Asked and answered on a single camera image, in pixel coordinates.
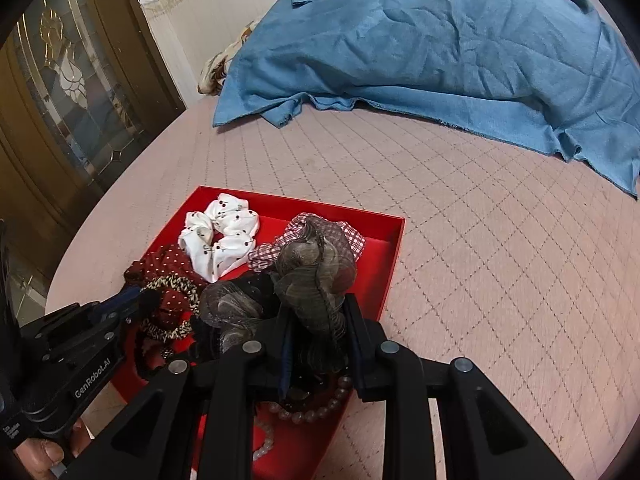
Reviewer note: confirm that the brown door with stained glass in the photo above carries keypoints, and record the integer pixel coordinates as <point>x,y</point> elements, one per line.
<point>30,135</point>

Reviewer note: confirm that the blue cloth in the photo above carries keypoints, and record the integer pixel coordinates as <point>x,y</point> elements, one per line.
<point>425,45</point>

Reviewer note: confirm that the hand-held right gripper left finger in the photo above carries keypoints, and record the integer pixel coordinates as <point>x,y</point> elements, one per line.
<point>285,360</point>

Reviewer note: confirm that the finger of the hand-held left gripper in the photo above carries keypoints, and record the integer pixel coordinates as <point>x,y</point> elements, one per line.
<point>117,300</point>
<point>145,307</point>

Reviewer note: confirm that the red plaid scrunchie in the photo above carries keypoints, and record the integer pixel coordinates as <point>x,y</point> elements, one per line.
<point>265,255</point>

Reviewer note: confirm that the red box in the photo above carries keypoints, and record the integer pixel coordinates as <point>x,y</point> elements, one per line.
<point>272,227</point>

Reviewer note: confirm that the floral patterned blanket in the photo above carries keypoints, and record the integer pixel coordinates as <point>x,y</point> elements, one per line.
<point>215,72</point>

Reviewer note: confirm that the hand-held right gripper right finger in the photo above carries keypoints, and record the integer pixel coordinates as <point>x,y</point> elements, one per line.
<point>357,360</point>

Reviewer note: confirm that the pink quilted mattress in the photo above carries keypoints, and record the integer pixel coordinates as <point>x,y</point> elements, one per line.
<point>500,285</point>

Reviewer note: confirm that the dark red dotted scrunchie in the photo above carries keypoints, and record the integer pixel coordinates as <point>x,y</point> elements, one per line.
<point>165,262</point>

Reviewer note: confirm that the white dotted scrunchie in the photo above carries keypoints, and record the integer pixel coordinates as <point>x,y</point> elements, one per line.
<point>200,250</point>

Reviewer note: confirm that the leopard print scrunchie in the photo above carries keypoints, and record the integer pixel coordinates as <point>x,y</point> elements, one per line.
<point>175,282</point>

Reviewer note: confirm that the grey organza scrunchie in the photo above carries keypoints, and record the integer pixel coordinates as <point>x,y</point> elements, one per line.
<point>310,280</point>

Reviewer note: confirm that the person's left hand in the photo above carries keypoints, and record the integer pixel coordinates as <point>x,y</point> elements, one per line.
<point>42,457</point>

